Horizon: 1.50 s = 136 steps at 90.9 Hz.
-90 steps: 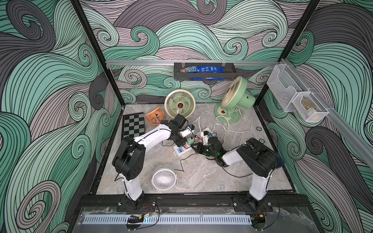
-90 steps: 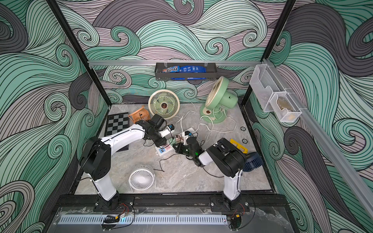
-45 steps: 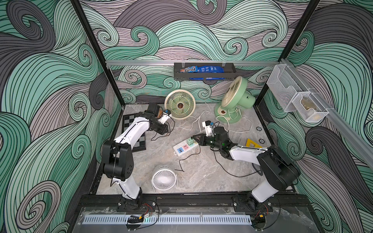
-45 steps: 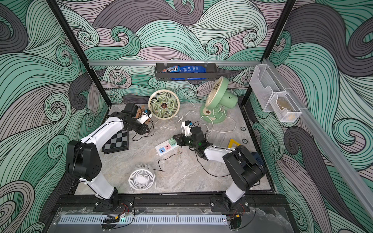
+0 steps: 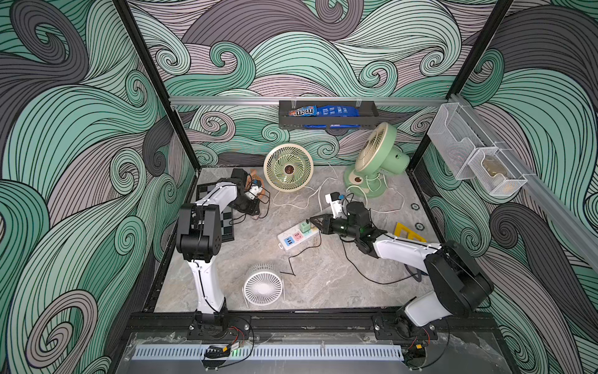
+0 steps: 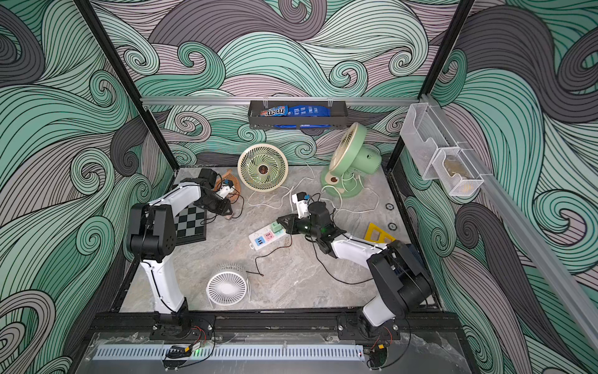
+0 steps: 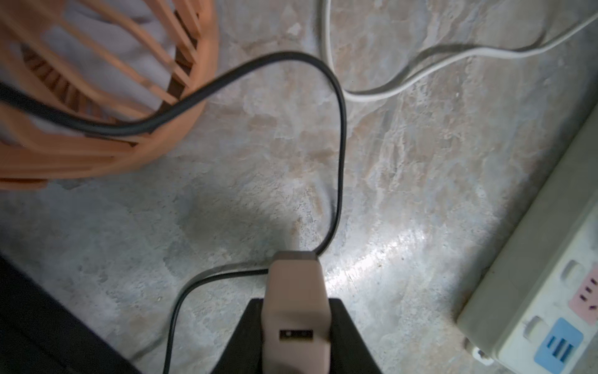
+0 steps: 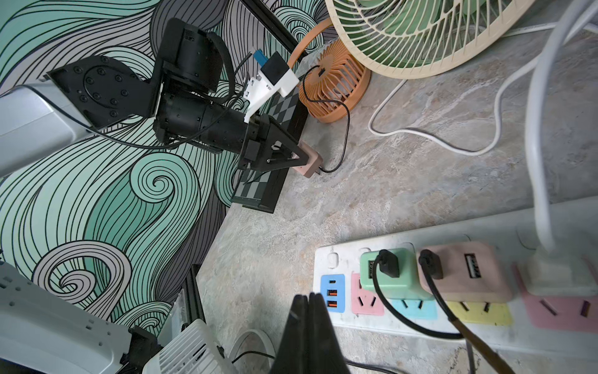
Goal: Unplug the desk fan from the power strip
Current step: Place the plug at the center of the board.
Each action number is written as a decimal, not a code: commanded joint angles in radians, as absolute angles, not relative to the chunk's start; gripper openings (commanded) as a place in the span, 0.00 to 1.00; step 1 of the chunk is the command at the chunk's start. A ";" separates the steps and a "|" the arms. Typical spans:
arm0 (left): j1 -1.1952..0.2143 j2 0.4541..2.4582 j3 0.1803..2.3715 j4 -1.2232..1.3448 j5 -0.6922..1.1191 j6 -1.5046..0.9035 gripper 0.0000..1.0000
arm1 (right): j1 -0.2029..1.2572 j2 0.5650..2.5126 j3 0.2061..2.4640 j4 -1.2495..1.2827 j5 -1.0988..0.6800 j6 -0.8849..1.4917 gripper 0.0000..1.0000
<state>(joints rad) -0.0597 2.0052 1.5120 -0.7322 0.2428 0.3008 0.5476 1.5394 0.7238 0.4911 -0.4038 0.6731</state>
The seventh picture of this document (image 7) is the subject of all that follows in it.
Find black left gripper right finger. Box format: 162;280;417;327
329;299;382;374

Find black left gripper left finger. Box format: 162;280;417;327
212;299;263;374

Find pink usb plug adapter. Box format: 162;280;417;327
261;251;332;373

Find black fan cable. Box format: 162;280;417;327
0;50;347;374

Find white power strip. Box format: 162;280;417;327
457;113;597;373

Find black white chessboard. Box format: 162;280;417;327
1;258;138;373

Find white fan cable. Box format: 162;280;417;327
320;0;598;104

